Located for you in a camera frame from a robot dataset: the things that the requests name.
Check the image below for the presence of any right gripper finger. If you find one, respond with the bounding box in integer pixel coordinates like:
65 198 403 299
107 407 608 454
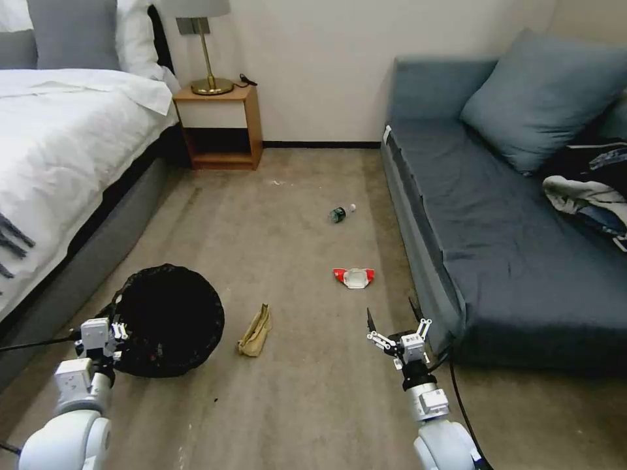
364 307 400 356
407 295 434 341

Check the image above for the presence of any black trash bin with bag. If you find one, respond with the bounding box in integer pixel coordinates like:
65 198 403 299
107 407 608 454
104 264 226 379

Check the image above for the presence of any red and white wrapper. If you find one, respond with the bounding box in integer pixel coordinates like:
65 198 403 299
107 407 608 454
331 266 378 291

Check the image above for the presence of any blue-grey sofa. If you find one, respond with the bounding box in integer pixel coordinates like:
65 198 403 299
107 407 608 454
380 55 627 379

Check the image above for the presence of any tan crumpled paper bag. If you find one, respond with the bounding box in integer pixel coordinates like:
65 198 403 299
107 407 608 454
236 302 272 358

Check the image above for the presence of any dark green plastic bottle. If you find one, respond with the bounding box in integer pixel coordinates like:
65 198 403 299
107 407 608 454
329 202 357 226

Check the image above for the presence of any grey fringed blanket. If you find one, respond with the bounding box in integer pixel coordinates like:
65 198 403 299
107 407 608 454
0 212 37 281

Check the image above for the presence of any white bed sheet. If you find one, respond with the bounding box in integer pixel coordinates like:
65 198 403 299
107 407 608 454
0 68 180 325

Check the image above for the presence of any pale grey garment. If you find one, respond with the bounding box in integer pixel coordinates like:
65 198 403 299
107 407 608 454
542 174 627 217

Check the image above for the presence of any dark garment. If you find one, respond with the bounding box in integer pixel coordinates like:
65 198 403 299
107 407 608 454
540 136 627 253

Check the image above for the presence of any wooden nightstand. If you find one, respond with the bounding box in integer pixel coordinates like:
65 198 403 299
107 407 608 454
172 84 265 172

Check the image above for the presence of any large blue-grey cushion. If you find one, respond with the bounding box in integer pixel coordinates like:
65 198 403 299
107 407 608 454
458 27 624 177

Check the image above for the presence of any brass table lamp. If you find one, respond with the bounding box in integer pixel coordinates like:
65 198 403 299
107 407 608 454
161 0 236 97

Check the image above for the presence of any small blue-grey cushion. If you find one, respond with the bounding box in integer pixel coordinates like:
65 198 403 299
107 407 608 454
596 91 627 144

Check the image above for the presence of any black headboard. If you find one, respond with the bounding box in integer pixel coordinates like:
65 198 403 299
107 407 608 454
148 3 176 75

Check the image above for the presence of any white pillow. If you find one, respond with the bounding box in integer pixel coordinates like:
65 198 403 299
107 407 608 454
0 0 36 35
114 0 170 82

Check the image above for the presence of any small grey pillow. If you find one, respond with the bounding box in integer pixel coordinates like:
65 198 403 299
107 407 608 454
0 31 40 70

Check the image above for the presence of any large grey pillow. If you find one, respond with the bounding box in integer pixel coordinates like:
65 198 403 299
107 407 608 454
27 0 121 71

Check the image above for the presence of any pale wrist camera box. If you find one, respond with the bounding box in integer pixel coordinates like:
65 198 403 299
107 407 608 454
80 317 110 351
400 334 426 364

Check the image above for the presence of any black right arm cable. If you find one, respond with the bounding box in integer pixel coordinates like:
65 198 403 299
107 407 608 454
425 337 492 470

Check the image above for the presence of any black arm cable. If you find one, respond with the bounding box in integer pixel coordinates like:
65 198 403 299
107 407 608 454
0 332 82 353
425 337 492 470

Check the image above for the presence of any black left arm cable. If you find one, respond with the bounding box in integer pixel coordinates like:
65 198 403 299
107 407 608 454
0 332 82 353

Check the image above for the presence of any grey upholstered bed frame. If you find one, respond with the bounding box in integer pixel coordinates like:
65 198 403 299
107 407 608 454
0 125 193 394

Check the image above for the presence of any grey wall plate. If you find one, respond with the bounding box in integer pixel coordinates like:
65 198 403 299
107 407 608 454
175 17 215 36

